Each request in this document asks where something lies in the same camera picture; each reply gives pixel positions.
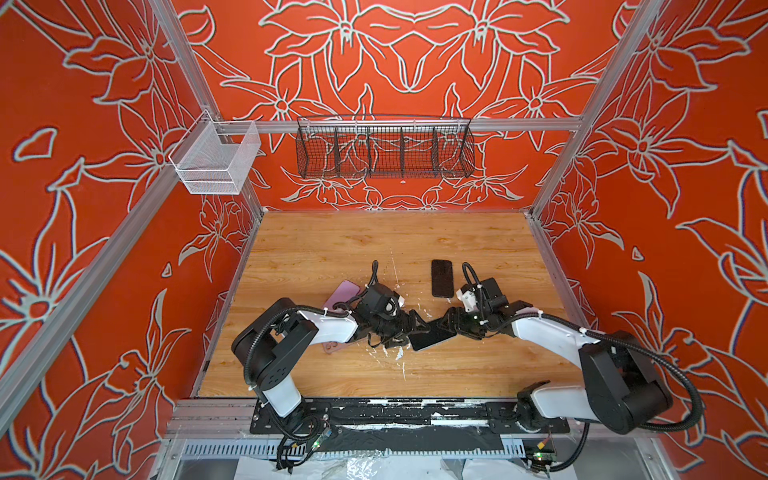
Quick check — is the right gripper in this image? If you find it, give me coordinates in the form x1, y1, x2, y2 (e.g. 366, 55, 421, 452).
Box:
434, 306, 492, 340

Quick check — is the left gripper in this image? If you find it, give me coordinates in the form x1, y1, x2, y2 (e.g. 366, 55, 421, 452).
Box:
369, 309, 429, 346

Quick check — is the black phone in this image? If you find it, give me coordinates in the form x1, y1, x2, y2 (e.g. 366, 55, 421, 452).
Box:
408, 333, 450, 351

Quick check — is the dark phone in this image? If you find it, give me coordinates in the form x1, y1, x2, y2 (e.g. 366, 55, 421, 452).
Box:
431, 259, 454, 299

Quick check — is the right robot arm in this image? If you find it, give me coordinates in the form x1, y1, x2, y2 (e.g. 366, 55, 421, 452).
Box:
410, 278, 704, 434

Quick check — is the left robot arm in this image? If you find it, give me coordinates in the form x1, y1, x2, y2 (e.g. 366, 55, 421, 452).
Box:
231, 280, 429, 436

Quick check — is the purple phone case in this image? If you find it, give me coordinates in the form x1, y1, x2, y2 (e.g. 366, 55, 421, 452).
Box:
323, 280, 361, 310

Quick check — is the pink phone case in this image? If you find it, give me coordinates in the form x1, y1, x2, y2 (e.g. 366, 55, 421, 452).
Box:
322, 341, 345, 354

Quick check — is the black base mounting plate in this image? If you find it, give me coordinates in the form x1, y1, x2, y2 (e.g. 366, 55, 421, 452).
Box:
248, 397, 571, 436

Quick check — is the clear plastic bin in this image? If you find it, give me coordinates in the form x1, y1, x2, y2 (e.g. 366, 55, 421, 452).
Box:
169, 110, 262, 195

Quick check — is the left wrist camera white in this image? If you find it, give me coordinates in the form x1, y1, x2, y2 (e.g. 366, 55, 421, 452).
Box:
386, 292, 405, 317

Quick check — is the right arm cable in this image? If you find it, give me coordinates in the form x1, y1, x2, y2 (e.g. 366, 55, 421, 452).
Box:
460, 261, 704, 434

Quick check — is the white cable duct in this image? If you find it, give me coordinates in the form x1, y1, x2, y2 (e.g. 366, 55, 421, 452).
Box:
178, 438, 526, 461

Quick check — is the black wire basket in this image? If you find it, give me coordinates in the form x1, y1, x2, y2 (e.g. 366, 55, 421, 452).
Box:
295, 114, 476, 180

